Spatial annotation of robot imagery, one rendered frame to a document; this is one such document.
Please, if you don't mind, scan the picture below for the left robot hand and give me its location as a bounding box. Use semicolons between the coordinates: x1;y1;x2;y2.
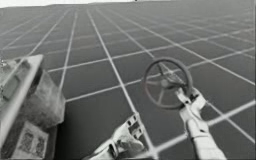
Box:
111;112;146;155

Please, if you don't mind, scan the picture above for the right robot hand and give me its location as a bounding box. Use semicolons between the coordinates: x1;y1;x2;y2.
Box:
175;86;208;117

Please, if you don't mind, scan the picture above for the dark steering wheel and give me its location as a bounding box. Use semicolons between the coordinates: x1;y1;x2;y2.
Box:
141;56;194;111

